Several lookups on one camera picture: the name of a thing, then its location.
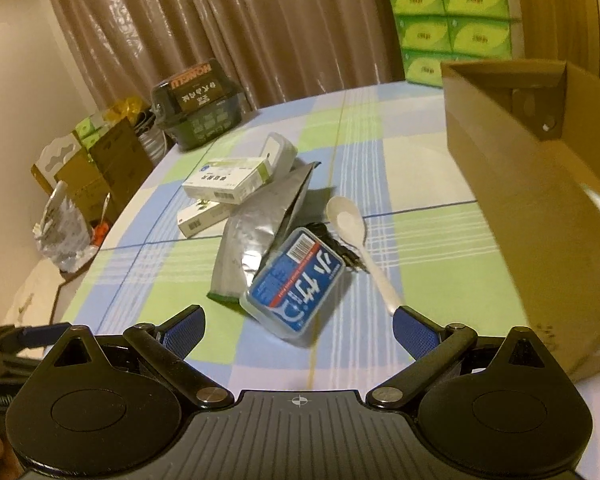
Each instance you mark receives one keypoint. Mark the black hair clip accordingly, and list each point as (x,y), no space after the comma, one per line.
(350,258)

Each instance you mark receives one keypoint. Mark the crumpled plastic bag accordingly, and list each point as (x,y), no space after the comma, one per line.
(62,235)

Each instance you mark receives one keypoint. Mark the small white plastic case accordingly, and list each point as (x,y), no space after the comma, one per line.
(280,154)

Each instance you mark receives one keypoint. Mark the brown curtain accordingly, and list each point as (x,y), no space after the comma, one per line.
(276,50)

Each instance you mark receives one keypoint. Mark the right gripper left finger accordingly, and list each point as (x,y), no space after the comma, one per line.
(163,350)

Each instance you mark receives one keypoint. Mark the white bucket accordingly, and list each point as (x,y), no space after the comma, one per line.
(154,141)

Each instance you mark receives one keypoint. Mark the white carved chair back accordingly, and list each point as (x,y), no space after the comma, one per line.
(52,158)

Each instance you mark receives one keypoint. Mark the wooden door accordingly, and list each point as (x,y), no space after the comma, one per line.
(564,30)

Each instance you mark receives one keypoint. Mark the white medicine box bottom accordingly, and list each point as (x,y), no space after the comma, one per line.
(200,215)

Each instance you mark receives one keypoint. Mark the brown cardboard box background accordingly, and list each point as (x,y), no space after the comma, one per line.
(116,165)

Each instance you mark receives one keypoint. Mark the dark green lidded basket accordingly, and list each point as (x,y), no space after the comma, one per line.
(198,105)

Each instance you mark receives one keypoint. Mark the blue label plastic container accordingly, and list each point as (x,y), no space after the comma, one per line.
(297,284)

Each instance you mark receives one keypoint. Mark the green tissue pack stack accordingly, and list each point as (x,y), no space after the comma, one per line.
(431,32)

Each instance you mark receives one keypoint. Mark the white plastic spoon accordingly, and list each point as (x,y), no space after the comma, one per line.
(348,222)

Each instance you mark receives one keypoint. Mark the open cardboard box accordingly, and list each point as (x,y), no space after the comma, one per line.
(526,136)

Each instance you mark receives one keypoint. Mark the silver foil pouch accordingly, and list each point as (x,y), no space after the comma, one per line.
(254,228)

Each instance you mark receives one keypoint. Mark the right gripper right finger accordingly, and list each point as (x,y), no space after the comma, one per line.
(435,350)

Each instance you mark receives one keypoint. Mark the green tissue packs left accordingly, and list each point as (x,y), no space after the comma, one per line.
(89,130)

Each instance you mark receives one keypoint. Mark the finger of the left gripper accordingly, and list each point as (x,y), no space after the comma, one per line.
(14,339)

